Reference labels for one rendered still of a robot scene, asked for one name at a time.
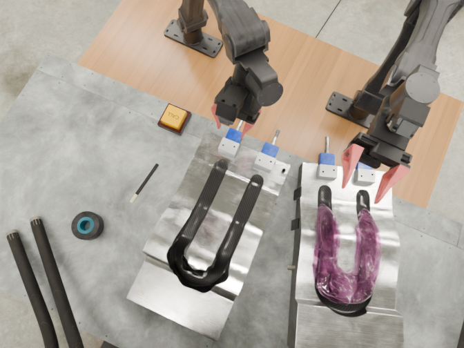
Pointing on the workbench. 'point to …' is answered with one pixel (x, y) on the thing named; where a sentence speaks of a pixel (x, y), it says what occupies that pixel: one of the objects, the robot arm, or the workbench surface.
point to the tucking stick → (143, 183)
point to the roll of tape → (78, 227)
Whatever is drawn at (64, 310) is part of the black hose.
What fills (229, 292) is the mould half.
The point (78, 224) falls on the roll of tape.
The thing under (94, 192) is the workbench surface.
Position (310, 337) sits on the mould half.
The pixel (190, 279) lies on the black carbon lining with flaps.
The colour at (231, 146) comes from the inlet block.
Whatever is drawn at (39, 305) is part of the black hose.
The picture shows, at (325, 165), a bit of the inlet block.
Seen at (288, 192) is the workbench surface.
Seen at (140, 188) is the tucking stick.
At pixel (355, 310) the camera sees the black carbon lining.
